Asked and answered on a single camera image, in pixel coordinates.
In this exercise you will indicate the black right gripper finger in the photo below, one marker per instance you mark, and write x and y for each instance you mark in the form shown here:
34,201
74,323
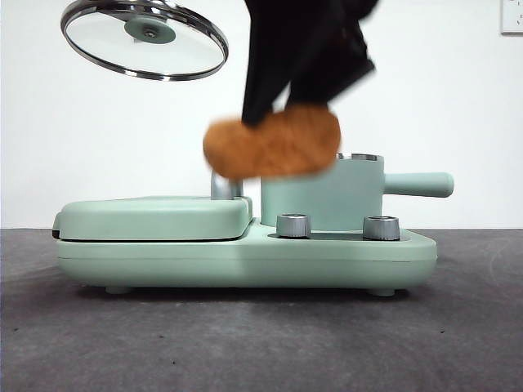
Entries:
278,49
339,69

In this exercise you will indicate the brown potato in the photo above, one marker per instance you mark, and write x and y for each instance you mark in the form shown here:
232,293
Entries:
278,143

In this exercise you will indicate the glass lid with green knob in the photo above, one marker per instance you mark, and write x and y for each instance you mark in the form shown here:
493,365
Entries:
151,32

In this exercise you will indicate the silver control knob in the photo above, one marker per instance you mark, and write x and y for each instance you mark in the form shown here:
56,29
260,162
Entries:
292,226
381,228

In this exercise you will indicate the green griddle cover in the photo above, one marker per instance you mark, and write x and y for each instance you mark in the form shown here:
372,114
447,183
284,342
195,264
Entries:
151,218

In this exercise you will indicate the green breakfast machine base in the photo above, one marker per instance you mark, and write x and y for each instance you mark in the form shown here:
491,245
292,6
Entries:
245,261

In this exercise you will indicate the white wall socket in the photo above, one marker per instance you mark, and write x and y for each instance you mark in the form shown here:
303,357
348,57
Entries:
514,16

